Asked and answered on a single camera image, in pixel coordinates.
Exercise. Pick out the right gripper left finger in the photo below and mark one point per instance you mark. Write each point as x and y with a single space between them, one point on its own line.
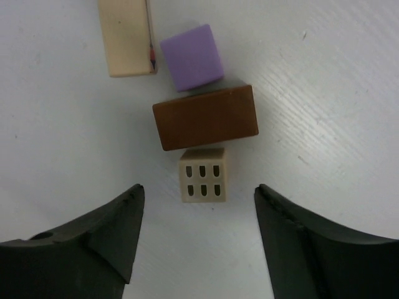
91 256

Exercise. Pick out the beige cube with holes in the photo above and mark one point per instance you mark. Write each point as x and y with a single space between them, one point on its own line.
203 175

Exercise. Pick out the beige flat wood plank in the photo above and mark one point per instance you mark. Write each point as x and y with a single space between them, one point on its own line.
128 37

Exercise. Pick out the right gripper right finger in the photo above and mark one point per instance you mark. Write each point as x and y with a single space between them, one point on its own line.
309 256

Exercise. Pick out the brown rectangular wood block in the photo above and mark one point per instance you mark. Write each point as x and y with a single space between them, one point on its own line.
213 117

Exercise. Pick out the purple cube block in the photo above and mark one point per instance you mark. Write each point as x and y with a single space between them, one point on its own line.
192 58

